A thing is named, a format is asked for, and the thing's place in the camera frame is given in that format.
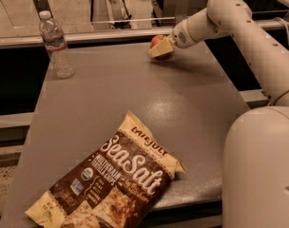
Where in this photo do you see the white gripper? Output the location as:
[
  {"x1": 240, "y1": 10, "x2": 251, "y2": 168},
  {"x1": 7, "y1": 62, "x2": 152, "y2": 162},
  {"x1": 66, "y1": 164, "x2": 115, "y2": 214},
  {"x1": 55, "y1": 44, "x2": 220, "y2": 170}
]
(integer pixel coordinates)
[{"x1": 147, "y1": 18, "x2": 200, "y2": 59}]

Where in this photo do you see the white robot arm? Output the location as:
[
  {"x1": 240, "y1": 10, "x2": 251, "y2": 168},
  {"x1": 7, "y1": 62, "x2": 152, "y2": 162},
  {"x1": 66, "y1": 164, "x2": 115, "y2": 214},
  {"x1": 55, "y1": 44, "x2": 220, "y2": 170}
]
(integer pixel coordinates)
[{"x1": 149, "y1": 0, "x2": 289, "y2": 228}]

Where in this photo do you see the sea salt tortilla chips bag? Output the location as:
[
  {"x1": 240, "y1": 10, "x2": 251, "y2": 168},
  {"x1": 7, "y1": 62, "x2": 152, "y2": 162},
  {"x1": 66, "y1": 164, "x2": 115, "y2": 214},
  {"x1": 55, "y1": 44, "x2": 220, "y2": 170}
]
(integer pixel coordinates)
[{"x1": 26, "y1": 112, "x2": 185, "y2": 228}]

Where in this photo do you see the red apple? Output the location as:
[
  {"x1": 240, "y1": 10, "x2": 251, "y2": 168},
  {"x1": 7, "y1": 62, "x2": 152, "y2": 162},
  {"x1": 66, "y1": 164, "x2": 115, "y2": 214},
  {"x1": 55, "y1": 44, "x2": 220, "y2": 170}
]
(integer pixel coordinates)
[{"x1": 149, "y1": 34, "x2": 173, "y2": 61}]

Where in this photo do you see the clear plastic water bottle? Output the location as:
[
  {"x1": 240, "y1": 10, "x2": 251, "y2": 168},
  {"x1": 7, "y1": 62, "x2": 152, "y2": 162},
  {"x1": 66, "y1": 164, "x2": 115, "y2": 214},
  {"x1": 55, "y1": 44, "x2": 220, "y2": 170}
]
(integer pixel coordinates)
[{"x1": 39, "y1": 10, "x2": 74, "y2": 79}]

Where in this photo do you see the metal railing with glass panel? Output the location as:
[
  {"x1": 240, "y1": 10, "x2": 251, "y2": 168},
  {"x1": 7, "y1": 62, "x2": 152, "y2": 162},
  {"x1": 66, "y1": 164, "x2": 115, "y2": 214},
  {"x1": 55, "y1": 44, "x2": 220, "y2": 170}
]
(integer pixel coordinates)
[{"x1": 0, "y1": 18, "x2": 289, "y2": 49}]

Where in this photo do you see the grey metal bracket post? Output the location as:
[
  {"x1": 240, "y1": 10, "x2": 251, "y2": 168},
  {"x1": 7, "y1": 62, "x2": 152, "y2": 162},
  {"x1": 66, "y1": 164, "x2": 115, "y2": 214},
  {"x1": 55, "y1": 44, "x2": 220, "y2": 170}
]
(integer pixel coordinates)
[{"x1": 175, "y1": 0, "x2": 189, "y2": 24}]

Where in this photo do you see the dark metal bracket post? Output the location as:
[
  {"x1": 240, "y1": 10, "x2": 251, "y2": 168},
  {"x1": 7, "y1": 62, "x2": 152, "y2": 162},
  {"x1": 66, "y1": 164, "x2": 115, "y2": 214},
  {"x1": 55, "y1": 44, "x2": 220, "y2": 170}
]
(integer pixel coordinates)
[{"x1": 32, "y1": 0, "x2": 51, "y2": 13}]

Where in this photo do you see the white cable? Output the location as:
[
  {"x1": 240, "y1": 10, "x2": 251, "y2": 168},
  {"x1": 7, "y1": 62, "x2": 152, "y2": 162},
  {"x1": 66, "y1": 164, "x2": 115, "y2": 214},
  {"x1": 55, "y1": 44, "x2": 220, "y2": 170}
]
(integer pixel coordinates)
[{"x1": 272, "y1": 16, "x2": 289, "y2": 54}]

